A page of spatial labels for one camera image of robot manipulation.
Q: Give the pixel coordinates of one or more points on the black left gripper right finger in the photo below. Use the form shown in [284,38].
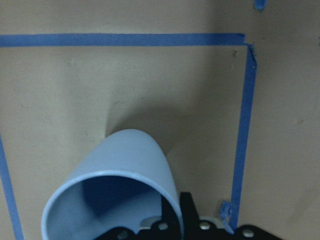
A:
[189,212]

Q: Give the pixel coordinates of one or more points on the light blue plastic cup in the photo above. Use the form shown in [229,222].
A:
[120,183]

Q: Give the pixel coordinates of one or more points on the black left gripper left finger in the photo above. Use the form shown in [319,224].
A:
[169,224]

